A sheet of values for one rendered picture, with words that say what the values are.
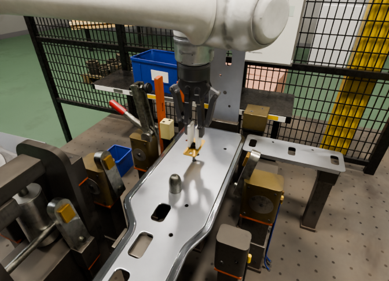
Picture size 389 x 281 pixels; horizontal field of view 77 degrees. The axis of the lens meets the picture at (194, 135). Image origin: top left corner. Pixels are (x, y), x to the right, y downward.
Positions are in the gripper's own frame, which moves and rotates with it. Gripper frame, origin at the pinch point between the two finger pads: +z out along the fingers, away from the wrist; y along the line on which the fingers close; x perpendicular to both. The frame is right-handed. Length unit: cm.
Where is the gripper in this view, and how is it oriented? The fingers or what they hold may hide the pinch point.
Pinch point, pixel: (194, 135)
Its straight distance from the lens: 67.7
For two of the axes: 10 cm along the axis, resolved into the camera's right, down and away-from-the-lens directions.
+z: 0.0, 8.4, 5.5
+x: 3.7, -5.1, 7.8
